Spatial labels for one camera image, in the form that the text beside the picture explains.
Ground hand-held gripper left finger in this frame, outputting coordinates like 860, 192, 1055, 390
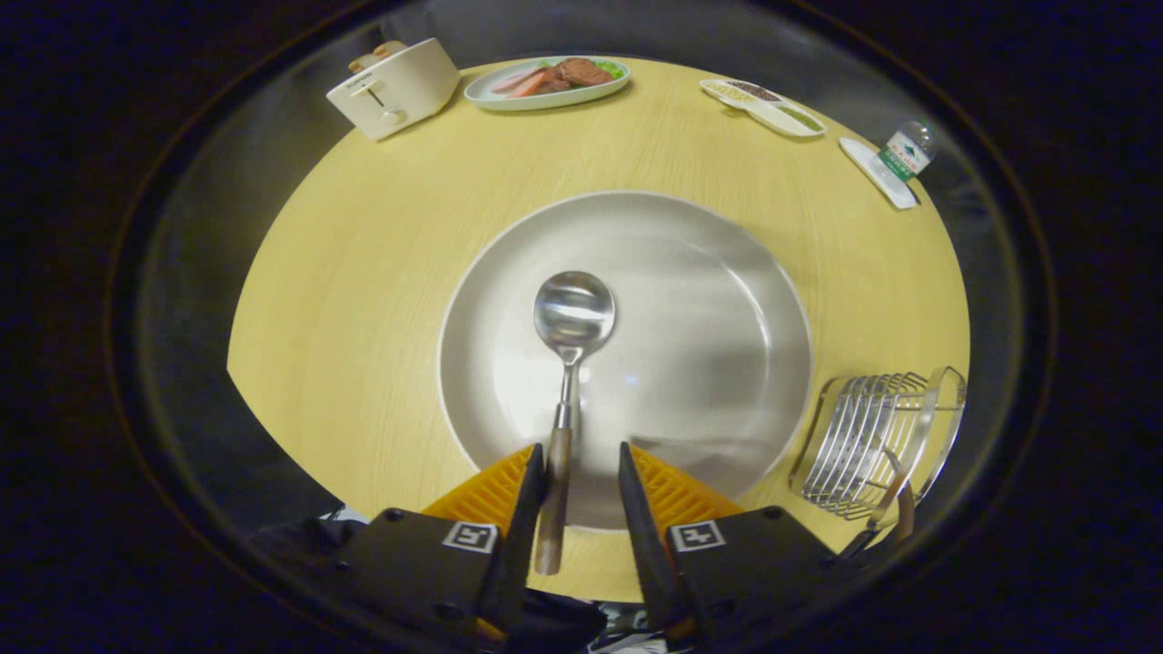
341, 442, 546, 646

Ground clear plastic water bottle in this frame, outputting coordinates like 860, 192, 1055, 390
868, 120, 938, 184

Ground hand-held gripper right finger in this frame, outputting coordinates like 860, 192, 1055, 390
618, 441, 841, 641

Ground pink sausage slices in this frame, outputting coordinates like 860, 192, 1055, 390
491, 69, 551, 99

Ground pale green food plate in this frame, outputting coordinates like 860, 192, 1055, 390
463, 56, 631, 113

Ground large white round plate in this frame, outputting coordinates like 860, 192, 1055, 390
438, 190, 814, 532

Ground brown meat slices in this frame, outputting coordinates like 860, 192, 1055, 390
545, 57, 616, 92

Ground wooden handled metal fork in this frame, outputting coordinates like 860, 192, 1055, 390
838, 447, 917, 559

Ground metal wire basket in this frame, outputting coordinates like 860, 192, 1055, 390
788, 366, 968, 528

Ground white divided condiment dish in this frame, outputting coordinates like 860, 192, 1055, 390
699, 78, 828, 139

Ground cream white toaster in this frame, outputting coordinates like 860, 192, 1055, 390
326, 37, 462, 142

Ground wooden handled metal spoon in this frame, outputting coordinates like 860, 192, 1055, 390
532, 271, 617, 577

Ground white square coaster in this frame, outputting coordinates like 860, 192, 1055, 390
839, 137, 920, 211

